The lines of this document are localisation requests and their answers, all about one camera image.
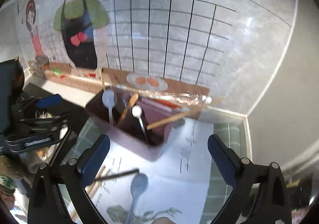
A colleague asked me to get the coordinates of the light blue plastic spoon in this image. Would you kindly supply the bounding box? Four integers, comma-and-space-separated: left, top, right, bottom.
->
124, 173, 148, 224

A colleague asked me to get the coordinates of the cartoon kitchen wall sticker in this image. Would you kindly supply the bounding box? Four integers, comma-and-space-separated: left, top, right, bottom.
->
13, 0, 297, 114

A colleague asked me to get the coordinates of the wooden chopstick on mat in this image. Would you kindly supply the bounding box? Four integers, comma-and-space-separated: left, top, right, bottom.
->
85, 166, 111, 199
71, 166, 105, 221

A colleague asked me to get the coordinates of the wooden chopstick left in holder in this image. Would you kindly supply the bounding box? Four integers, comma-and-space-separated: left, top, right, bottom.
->
99, 67, 105, 91

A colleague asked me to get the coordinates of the purple plastic utensil holder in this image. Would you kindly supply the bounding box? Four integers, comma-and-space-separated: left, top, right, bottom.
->
85, 87, 185, 162

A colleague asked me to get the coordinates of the gloved left hand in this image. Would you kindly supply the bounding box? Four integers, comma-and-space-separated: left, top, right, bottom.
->
1, 155, 33, 210

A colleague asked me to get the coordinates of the wooden handle in holder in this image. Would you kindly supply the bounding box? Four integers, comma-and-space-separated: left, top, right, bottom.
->
117, 93, 138, 126

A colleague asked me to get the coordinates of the white round ladle spoon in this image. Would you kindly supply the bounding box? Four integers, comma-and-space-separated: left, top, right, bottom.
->
131, 105, 148, 142

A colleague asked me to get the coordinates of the wooden chopstick in holder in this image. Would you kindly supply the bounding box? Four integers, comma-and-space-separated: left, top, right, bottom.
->
146, 98, 225, 130
99, 67, 105, 91

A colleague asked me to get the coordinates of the wooden chopstick right in holder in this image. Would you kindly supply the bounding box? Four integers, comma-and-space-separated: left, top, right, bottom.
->
146, 98, 225, 130

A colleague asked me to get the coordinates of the white plastic spoon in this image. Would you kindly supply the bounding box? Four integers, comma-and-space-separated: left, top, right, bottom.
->
102, 89, 115, 125

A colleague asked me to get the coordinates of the green checkered table mat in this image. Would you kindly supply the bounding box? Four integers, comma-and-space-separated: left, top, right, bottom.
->
89, 118, 240, 223

